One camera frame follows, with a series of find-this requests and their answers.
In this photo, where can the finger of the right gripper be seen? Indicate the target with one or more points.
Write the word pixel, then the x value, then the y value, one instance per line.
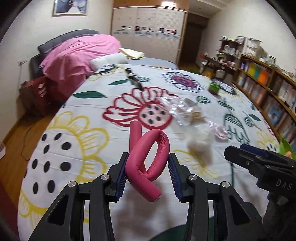
pixel 249 159
pixel 269 155

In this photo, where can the floral bed sheet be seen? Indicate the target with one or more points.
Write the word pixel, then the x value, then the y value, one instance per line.
pixel 107 116

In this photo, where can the red box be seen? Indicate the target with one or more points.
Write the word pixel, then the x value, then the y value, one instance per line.
pixel 39 96

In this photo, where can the white sliding wardrobe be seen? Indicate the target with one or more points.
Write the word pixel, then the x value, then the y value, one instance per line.
pixel 155 28

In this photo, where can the black clip tool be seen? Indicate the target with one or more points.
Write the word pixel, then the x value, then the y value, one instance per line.
pixel 134 79

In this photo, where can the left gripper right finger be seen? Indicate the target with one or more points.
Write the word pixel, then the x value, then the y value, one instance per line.
pixel 216 211

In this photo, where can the pink foam tube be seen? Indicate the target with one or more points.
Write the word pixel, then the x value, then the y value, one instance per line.
pixel 148 156

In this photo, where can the cotton swabs plastic bag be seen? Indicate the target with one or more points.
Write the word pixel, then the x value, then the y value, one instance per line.
pixel 183 110

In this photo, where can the dark wooden door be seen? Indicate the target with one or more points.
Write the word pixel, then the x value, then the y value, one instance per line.
pixel 194 27

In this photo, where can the orange makeup sponge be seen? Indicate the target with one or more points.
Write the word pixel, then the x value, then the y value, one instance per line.
pixel 288 154

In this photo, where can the folded cream towel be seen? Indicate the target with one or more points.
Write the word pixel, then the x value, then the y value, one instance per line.
pixel 131 54

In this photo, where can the cotton balls bag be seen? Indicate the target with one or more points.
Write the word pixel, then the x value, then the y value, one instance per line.
pixel 199 143

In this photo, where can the wooden desk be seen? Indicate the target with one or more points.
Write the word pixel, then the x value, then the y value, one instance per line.
pixel 215 65

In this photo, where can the pink blanket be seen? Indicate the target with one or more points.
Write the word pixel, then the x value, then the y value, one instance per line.
pixel 68 65

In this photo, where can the white pillow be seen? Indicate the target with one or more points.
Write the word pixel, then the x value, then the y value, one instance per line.
pixel 112 59

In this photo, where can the dark bed headboard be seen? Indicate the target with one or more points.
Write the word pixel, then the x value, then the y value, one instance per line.
pixel 46 48

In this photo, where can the framed wedding photo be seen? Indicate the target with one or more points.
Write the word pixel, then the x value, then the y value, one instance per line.
pixel 70 7

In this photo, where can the wooden bookshelf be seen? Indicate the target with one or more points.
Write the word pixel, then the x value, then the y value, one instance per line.
pixel 267 85

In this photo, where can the striped giraffe toy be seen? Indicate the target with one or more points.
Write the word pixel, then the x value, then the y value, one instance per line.
pixel 214 87

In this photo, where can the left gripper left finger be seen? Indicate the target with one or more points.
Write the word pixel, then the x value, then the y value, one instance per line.
pixel 81 211

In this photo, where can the green leaf tray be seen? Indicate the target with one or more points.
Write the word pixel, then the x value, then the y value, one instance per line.
pixel 286 147

